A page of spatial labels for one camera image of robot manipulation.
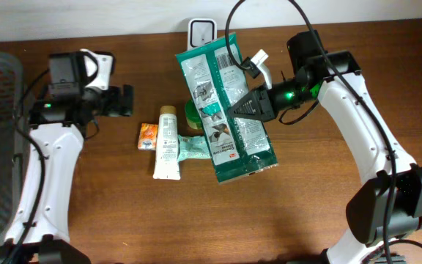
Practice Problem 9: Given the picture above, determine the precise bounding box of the orange small packet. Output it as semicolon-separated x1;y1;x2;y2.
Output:
137;123;158;150

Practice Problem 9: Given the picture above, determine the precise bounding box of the green 3M gloves packet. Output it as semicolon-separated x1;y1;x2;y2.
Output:
176;33;278;183

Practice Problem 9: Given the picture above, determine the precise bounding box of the green lid gel jar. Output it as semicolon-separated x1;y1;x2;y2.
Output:
185;99;203;130

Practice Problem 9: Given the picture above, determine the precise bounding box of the teal wipes packet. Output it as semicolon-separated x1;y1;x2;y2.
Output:
177;135;211;162

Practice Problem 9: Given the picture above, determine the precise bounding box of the white tube gold cap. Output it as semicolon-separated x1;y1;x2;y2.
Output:
153;106;181;180

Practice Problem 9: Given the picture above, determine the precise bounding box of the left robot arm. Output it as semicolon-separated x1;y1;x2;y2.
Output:
0;48;134;263

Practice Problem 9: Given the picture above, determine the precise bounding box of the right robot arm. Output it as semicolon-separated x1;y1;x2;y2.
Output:
228;31;422;263

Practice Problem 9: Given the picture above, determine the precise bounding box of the white barcode scanner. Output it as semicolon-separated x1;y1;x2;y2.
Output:
187;18;218;50

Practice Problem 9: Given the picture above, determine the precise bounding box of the black right camera cable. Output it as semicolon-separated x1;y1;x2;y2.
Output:
224;0;422;264

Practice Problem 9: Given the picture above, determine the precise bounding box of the black camera cable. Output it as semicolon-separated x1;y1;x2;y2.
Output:
224;0;422;264
1;67;100;264

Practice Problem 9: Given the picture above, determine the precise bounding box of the black left camera cable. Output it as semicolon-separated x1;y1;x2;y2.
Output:
1;67;100;264

